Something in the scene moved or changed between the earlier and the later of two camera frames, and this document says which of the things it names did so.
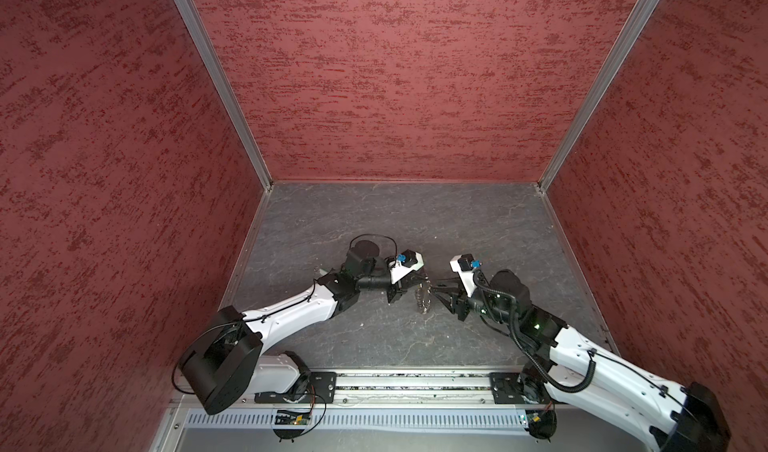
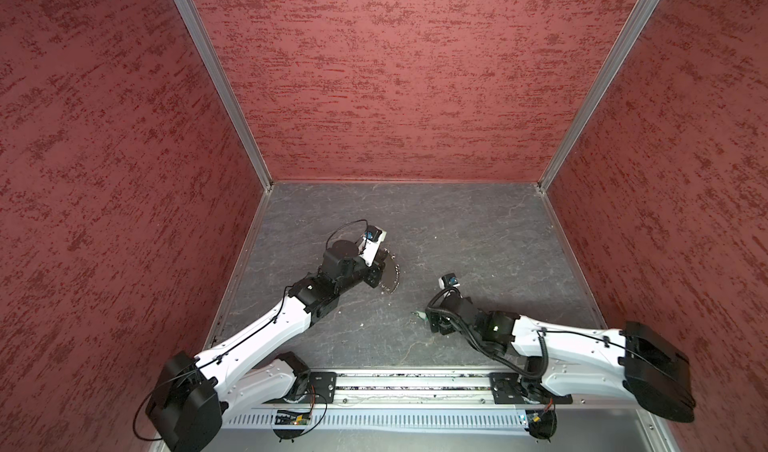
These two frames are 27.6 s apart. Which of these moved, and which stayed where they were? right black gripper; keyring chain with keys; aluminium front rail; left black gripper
Moved: keyring chain with keys; right black gripper; left black gripper
Stayed: aluminium front rail
